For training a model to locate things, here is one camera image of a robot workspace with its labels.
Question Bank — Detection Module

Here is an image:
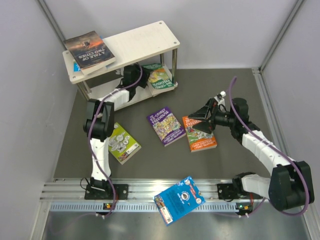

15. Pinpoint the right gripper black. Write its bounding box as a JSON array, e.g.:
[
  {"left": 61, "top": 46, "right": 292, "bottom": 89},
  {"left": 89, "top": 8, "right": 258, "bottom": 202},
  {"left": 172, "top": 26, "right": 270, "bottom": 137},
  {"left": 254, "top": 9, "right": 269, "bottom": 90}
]
[{"left": 189, "top": 98, "right": 237, "bottom": 134}]

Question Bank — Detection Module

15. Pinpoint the lime green book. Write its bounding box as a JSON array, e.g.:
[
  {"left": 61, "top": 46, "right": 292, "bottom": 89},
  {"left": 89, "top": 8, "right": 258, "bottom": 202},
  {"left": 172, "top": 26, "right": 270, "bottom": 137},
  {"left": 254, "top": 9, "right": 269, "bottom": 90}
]
[{"left": 108, "top": 122, "right": 141, "bottom": 165}]

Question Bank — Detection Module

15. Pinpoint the orange 78-storey treehouse book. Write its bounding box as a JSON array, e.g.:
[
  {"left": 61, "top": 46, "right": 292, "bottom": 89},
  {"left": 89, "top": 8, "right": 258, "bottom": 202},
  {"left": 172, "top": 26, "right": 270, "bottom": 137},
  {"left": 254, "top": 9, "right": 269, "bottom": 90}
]
[{"left": 182, "top": 116, "right": 218, "bottom": 153}]

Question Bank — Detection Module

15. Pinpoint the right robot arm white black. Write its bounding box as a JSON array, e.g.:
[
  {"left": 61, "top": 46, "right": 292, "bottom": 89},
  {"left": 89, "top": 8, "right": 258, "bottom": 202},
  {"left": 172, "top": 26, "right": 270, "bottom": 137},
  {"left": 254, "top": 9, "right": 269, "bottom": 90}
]
[{"left": 188, "top": 97, "right": 315, "bottom": 212}]

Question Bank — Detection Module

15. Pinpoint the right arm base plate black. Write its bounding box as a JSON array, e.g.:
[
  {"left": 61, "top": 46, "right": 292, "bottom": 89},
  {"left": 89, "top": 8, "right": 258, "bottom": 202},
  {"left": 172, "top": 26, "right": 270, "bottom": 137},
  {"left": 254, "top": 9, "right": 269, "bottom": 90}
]
[{"left": 216, "top": 183, "right": 263, "bottom": 202}]

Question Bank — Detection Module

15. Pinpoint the purple 52-storey treehouse book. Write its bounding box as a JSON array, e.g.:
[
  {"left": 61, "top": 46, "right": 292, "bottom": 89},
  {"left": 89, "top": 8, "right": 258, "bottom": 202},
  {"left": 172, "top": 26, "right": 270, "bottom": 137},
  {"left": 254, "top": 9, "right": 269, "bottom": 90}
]
[{"left": 146, "top": 106, "right": 186, "bottom": 147}]

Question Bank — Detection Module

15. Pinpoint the white two-tier shelf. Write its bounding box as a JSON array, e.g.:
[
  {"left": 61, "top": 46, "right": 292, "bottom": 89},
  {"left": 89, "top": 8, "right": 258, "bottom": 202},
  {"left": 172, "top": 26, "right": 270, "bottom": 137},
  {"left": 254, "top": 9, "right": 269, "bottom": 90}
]
[{"left": 62, "top": 21, "right": 180, "bottom": 110}]

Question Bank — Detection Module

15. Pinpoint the green 104-storey treehouse book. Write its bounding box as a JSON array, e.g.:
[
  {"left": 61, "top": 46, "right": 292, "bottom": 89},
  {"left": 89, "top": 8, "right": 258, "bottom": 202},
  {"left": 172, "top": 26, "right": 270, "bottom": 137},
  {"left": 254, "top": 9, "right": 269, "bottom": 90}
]
[{"left": 147, "top": 63, "right": 176, "bottom": 89}]

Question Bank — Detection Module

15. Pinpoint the blue back-cover book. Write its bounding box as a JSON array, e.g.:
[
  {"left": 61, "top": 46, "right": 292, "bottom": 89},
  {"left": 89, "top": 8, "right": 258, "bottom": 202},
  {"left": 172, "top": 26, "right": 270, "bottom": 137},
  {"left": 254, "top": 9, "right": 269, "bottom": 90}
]
[{"left": 153, "top": 176, "right": 206, "bottom": 226}]

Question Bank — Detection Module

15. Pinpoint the aluminium mounting rail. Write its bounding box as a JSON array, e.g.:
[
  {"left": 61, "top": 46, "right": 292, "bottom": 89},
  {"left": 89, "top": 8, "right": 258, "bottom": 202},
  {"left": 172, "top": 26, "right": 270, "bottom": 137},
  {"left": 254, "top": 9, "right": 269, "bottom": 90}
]
[{"left": 40, "top": 179, "right": 261, "bottom": 213}]

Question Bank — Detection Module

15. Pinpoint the dark tale of two cities book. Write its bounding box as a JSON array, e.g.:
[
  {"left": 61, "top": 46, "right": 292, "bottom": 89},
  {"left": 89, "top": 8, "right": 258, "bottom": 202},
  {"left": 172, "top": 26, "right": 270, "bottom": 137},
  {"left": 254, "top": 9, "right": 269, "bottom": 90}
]
[{"left": 62, "top": 30, "right": 117, "bottom": 76}]

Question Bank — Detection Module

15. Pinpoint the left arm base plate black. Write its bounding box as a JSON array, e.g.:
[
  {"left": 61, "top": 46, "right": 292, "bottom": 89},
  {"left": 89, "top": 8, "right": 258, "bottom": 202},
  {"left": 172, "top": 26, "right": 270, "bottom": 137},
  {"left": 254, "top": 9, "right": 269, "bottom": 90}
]
[{"left": 84, "top": 184, "right": 129, "bottom": 200}]

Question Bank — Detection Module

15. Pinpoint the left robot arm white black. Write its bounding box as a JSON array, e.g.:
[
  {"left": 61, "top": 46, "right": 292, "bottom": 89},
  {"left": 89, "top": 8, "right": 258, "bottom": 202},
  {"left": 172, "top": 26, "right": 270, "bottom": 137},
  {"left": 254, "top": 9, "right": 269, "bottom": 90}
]
[{"left": 83, "top": 63, "right": 152, "bottom": 199}]

